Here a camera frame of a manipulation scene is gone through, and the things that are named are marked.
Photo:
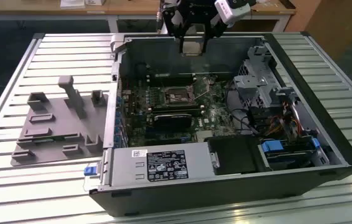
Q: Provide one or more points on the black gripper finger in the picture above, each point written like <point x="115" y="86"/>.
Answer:
<point x="183" y="39"/>
<point x="205" y="42"/>

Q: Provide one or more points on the silver CPU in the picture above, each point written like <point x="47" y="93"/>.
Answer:
<point x="193" y="49"/>

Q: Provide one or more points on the CPU socket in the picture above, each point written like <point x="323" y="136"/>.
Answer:
<point x="174" y="98"/>

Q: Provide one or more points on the metal drive cage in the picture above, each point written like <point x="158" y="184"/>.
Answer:
<point x="249" y="81"/>

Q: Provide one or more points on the black RAM stick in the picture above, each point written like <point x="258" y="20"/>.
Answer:
<point x="174" y="111"/>
<point x="174" y="107"/>

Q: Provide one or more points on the green motherboard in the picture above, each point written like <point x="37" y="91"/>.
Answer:
<point x="218" y="116"/>

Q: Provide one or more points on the small white box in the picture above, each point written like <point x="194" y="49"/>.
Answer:
<point x="95" y="2"/>

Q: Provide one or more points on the black graphics card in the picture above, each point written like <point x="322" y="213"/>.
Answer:
<point x="171" y="122"/>

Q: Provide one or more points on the silver chipset heatsink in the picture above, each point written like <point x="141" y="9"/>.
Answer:
<point x="203" y="135"/>

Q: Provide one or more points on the wooden cabinet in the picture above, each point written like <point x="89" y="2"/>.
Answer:
<point x="334" y="23"/>

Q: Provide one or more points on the wooden desk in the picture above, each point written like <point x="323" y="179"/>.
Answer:
<point x="38" y="11"/>

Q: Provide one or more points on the black fan shroud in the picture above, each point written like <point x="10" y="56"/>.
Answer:
<point x="234" y="154"/>

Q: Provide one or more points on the blue disk carrier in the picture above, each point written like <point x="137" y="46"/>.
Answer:
<point x="271" y="145"/>

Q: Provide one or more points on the grey parts rack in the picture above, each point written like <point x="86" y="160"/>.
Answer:
<point x="57" y="116"/>

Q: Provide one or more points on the blue plastic clip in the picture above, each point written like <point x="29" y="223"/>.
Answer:
<point x="314" y="143"/>

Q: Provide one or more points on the silver power supply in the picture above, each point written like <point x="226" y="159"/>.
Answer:
<point x="125" y="168"/>

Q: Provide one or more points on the green RAM stick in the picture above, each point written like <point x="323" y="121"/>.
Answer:
<point x="57" y="138"/>

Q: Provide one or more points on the blue power supply latch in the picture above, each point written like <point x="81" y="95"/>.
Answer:
<point x="89" y="170"/>

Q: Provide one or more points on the black PC case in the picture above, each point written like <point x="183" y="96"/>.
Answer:
<point x="209" y="198"/>

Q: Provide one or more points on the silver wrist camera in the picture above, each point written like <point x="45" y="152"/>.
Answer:
<point x="230" y="11"/>

